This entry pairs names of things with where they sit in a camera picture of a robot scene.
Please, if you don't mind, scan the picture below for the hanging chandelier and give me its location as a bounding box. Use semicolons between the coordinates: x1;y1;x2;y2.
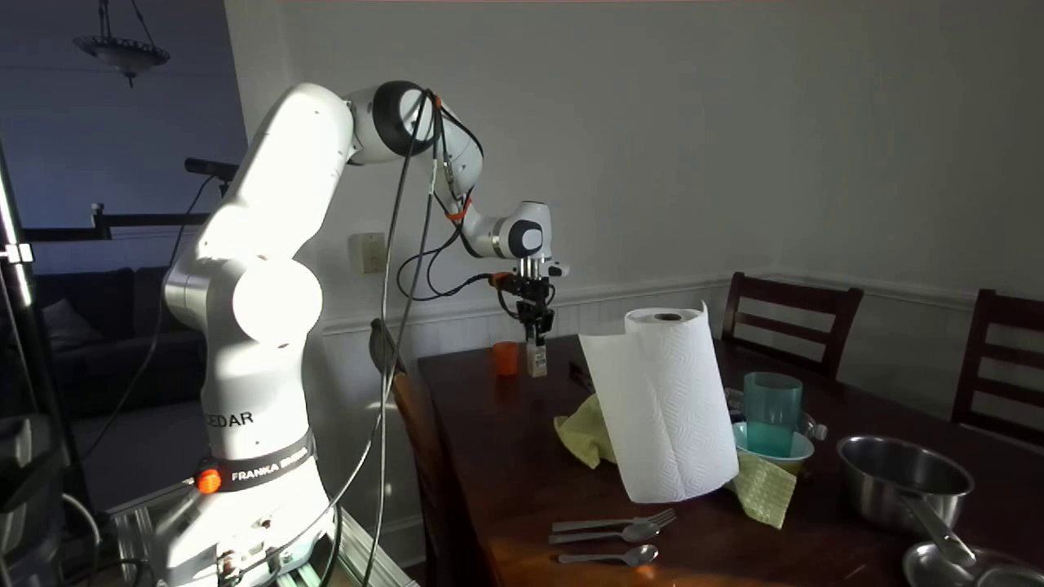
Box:
71;0;172;92

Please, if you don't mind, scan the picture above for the orange plastic cup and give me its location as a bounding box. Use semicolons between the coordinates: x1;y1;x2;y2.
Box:
488;339;530;383

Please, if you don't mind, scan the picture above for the wrist camera with orange mount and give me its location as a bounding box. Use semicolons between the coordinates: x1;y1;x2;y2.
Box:
484;268;530;298

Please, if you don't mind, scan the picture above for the white wall outlet plate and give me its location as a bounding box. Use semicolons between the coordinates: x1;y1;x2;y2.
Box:
348;229;392;282

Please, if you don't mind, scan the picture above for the teal plastic cup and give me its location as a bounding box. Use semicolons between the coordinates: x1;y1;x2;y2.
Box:
740;369;810;458

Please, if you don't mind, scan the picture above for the black camera tripod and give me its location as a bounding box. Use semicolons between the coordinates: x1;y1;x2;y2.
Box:
0;145;239;587

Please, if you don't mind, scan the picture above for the yellow-green cloth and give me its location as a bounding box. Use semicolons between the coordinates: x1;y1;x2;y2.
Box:
553;391;802;534

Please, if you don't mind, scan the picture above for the dark sofa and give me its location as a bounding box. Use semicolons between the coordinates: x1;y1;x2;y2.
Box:
30;261;210;422

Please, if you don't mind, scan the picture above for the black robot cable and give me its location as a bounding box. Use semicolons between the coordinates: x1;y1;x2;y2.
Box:
356;88;517;587

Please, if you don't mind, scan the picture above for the silver pan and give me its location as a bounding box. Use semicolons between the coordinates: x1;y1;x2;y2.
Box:
896;538;1044;587

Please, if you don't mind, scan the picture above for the white paper towel roll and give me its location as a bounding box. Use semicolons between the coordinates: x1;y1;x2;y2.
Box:
575;304;743;509

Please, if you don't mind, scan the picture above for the silver metal pot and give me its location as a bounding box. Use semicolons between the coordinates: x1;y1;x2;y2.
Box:
833;432;981;572

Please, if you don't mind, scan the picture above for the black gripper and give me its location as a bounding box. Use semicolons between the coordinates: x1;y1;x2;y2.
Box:
510;271;563;352

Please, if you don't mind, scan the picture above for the silver spoon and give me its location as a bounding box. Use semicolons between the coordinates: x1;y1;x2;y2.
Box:
553;543;664;572

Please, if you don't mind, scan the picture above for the dark wooden slat chair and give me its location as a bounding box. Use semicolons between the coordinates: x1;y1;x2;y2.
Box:
721;268;869;383
951;284;1044;451

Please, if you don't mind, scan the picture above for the robot mounting stand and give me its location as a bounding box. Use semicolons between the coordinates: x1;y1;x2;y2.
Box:
100;477;368;587

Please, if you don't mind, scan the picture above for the teal bowl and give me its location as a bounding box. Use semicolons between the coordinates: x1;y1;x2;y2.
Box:
732;418;819;477

